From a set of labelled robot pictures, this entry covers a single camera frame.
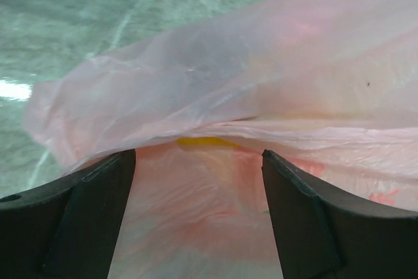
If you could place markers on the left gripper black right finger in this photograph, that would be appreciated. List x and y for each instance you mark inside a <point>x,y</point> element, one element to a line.
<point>322,231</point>

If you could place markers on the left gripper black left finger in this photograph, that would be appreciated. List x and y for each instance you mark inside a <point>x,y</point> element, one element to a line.
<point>69,227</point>

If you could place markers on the yellow fruit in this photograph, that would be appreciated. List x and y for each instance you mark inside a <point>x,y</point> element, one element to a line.
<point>205,141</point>

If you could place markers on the pink plastic bag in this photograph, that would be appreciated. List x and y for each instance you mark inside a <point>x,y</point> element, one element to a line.
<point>329,84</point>

